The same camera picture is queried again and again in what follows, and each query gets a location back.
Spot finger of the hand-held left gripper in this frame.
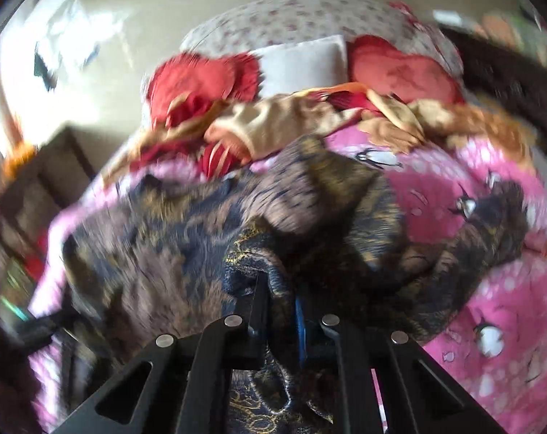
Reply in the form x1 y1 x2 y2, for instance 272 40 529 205
13 310 75 346

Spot red pillow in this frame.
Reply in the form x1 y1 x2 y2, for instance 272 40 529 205
347 35 465 105

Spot dark wooden cabinet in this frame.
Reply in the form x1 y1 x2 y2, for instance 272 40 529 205
0 127 98 254

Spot dark cloth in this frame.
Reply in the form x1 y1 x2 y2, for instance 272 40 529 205
441 27 547 159

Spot floral white mattress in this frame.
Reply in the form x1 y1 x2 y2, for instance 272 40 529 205
140 0 464 114

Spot white pillow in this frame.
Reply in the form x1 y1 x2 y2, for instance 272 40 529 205
250 35 349 95

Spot pink penguin blanket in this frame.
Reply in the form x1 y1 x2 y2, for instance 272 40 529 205
29 131 547 434

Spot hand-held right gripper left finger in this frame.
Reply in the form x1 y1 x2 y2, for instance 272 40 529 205
43 273 274 434

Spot golden red satin cloth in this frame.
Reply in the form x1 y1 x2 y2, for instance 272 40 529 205
104 82 534 182

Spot brown patterned garment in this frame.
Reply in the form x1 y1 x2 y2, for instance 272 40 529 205
61 135 530 434

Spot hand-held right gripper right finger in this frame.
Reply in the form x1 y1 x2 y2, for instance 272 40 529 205
294 296 509 434

